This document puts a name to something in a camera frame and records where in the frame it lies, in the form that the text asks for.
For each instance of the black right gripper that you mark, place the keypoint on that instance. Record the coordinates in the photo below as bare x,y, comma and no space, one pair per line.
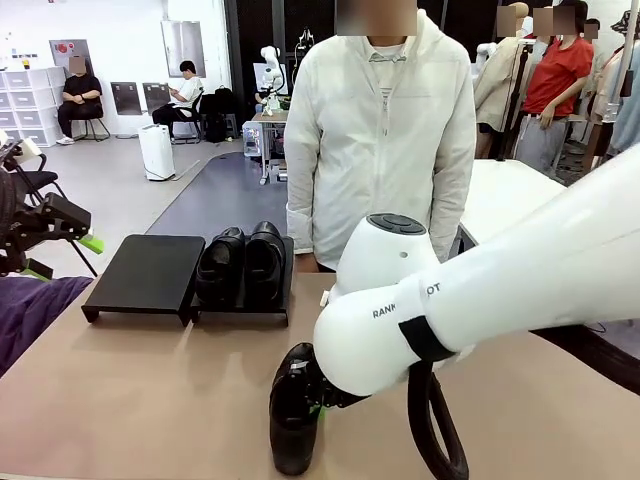
335,397

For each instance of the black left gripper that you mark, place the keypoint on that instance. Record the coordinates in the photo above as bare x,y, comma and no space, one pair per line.
15,245

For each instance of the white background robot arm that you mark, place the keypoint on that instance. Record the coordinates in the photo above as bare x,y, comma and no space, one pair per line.
270,57

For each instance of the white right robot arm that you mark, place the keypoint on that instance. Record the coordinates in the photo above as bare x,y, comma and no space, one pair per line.
500,280

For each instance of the person right forearm white sleeve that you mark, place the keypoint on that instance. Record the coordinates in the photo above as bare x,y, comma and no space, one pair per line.
300,215

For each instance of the person left forearm white sleeve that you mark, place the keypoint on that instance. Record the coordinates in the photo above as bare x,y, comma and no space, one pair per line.
452,210

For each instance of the black glossy shoe stand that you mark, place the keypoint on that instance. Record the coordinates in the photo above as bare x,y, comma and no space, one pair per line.
287,280
145,270

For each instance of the black folding chair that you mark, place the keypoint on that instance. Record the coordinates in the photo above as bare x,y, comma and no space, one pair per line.
37,177

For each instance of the purple cloth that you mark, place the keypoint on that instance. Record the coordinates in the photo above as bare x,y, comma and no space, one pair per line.
35,315

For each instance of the white air purifier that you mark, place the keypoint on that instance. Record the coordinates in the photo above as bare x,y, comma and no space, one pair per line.
157,155

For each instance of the white drawer cabinet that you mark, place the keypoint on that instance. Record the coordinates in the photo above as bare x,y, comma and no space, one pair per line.
30,100

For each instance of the seated person in black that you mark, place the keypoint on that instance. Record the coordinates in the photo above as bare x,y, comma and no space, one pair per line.
80,95

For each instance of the seated person in white shirt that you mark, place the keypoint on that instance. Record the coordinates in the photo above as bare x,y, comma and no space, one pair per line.
190,92

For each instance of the black backpack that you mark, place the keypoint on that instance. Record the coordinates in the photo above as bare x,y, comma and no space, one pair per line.
215,110

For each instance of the background work desk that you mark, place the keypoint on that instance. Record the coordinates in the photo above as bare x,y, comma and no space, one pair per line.
267,120

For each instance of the person in white jacket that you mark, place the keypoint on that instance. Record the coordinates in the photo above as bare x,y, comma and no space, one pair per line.
375,150

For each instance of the white table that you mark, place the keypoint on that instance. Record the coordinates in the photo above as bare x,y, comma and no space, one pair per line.
500,195

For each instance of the mannequin in beige coat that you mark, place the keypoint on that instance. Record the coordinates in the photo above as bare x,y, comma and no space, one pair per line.
497,85

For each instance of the black tripod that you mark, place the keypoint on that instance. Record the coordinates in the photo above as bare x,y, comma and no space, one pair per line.
522,65

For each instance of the clothes rack with garments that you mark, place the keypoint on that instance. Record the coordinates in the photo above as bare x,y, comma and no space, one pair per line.
627,115

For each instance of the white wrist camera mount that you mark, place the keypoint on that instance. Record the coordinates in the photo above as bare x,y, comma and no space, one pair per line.
30,149

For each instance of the small grey wall panel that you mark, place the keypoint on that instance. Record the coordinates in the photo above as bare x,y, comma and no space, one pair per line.
122,100
152,97

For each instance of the wall sign with red dot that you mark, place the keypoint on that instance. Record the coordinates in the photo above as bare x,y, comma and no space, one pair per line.
62,50

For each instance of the large grey metal wall panel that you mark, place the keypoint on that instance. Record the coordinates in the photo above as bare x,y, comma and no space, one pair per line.
182,50

